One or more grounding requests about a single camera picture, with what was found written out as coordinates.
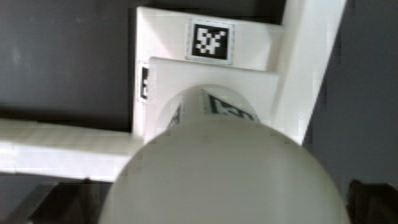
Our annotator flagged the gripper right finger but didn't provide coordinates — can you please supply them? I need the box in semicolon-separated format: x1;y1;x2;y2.
346;180;398;224

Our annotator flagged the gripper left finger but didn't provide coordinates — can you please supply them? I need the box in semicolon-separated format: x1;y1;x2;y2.
0;179;111;224

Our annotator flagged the white U-shaped fence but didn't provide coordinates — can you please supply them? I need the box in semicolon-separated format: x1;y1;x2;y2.
0;0;346;182

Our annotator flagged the white lamp bulb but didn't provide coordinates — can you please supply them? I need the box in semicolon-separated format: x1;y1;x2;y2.
97;86;349;224

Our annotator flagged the white lamp base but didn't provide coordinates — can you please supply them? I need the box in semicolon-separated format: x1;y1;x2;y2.
133;7;284;141

